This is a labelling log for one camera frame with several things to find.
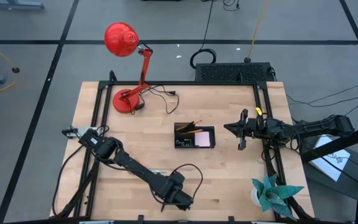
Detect black diagonal beam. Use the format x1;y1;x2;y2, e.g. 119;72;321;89
300;121;358;163

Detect wooden workbench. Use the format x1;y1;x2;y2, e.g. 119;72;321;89
50;70;315;224

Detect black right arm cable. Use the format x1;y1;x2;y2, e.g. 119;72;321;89
261;136;301;177

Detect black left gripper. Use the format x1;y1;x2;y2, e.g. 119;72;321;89
157;174;195;212

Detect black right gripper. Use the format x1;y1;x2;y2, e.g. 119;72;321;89
223;109;264;151

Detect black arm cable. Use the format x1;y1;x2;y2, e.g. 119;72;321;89
261;136;301;177
170;164;204;203

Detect pink sticky note pad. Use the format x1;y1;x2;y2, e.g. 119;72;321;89
195;131;211;147

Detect black lamp power cable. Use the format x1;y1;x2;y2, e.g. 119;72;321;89
129;84;180;115

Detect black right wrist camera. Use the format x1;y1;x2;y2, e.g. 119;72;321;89
247;118;262;138

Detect red desk lamp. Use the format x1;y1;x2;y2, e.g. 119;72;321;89
104;21;154;114

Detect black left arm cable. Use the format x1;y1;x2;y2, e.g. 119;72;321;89
170;164;204;203

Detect white paper sheet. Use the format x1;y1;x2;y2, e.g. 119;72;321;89
309;136;351;182

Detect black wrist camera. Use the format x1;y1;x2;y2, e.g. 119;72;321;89
247;118;262;138
170;170;186;186

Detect black hanging cable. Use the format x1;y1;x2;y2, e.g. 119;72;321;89
190;0;218;70

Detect black floor cables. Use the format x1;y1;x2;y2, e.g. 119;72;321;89
286;79;358;118

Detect black mesh desk organizer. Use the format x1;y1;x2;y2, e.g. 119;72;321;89
174;121;216;149

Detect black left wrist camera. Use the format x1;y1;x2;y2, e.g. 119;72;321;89
170;170;186;186

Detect black left base cable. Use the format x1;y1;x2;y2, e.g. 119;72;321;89
52;144;85;217

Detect teal paper plant white pot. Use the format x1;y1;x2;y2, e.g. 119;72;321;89
250;174;306;222

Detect black mesh computer tower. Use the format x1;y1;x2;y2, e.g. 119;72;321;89
195;62;275;83

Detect yellow hanging cable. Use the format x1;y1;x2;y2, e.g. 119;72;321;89
246;0;270;63

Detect white metal base bracket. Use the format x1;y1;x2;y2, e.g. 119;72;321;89
62;126;98;138

